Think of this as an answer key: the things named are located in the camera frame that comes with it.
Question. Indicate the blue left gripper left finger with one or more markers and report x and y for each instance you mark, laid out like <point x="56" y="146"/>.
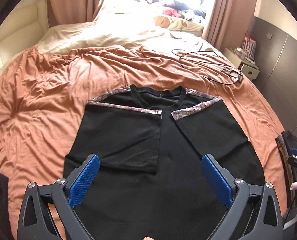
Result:
<point x="80" y="180"/>

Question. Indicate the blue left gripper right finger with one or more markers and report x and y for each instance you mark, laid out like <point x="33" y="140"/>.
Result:
<point x="220" y="179"/>

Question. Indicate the black shirt with floral trim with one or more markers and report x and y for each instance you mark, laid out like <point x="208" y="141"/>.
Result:
<point x="150" y="145"/>

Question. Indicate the folded black printed t-shirt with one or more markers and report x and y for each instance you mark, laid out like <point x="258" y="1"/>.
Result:
<point x="290" y="141"/>

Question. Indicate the orange bed blanket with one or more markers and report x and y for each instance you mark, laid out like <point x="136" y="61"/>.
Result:
<point x="42" y="98"/>

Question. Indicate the cream bedside nightstand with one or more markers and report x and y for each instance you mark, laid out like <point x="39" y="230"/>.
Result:
<point x="251" y="71"/>

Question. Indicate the striped gift bag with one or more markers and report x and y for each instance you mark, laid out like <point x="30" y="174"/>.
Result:
<point x="249" y="45"/>

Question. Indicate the cream bed sheet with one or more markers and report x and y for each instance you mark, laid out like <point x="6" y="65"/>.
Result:
<point x="130" y="31"/>

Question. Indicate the cream padded headboard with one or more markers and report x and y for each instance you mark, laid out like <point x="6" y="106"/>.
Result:
<point x="22" y="29"/>

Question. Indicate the right pink curtain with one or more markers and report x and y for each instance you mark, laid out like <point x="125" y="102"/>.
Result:
<point x="227" y="21"/>

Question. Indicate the pink curtain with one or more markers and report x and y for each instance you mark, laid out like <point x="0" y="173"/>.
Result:
<point x="227" y="21"/>
<point x="73" y="11"/>

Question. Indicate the bear print pillow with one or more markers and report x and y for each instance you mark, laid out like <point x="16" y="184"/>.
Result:
<point x="178" y="24"/>

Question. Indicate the plush toys on windowsill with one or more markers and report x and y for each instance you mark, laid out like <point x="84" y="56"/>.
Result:
<point x="177" y="9"/>

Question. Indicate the left pink curtain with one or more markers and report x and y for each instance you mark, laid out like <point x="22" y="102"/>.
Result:
<point x="73" y="11"/>

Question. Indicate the black buckle frame on bed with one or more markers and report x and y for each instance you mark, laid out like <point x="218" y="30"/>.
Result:
<point x="233" y="73"/>

